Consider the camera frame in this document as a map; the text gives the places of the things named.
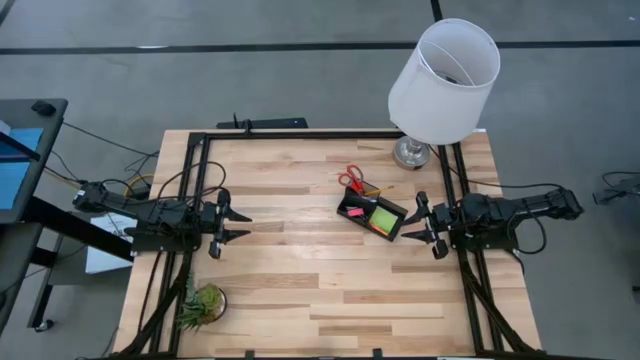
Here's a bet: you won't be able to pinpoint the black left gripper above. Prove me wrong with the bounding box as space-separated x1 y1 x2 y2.
202 189 253 260

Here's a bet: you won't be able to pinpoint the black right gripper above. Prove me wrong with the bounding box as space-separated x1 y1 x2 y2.
401 191 451 261

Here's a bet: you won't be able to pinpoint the multicolour sticky note pad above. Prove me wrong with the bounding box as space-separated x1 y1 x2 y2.
368 206 400 236

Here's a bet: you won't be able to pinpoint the red-handled scissors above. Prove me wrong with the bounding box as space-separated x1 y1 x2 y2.
337 163 365 195

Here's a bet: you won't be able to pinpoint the black mesh desk organizer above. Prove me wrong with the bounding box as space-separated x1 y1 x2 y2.
335 182 409 244

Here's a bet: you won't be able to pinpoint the grey office desk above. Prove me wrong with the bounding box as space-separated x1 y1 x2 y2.
0 98 135 334

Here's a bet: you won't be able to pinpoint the potted succulent plant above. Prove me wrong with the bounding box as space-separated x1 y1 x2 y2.
175 273 229 332

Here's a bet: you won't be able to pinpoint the black router box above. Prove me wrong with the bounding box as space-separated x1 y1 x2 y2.
215 113 309 130

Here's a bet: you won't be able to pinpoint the white shade table lamp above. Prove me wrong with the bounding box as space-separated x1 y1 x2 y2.
387 18 502 171

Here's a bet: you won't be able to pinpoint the white paper sheet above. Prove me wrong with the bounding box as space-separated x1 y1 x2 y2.
84 210 137 275

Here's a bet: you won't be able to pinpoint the black computer mouse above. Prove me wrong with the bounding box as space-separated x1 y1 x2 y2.
31 99 58 117

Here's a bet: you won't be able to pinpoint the blue panel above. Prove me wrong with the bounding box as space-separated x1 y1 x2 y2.
0 127 45 211

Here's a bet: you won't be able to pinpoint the black aluminium table frame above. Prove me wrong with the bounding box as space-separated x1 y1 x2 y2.
119 130 541 359

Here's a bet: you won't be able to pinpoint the yellow cable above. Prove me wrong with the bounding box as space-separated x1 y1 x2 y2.
123 173 154 199

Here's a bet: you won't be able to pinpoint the black floor device with cables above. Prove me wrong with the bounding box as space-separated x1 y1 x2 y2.
592 171 640 206

